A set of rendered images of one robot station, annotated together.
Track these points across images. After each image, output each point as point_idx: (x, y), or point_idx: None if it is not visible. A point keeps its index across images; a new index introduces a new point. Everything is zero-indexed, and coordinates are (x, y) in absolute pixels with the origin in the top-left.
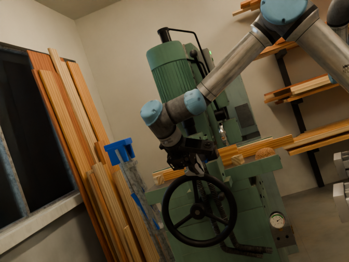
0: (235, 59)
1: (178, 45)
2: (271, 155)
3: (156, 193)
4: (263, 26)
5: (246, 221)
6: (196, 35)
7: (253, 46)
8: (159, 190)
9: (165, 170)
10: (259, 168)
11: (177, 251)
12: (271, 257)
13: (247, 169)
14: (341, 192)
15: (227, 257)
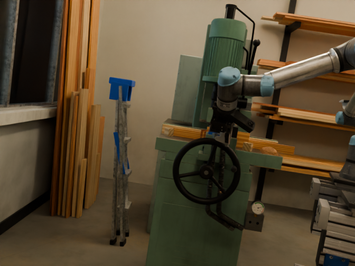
0: (307, 68)
1: (244, 28)
2: (277, 155)
3: (166, 142)
4: (342, 55)
5: (230, 198)
6: (254, 25)
7: (326, 66)
8: (170, 140)
9: (176, 126)
10: (263, 161)
11: (159, 197)
12: (234, 234)
13: (253, 158)
14: (327, 205)
15: (200, 219)
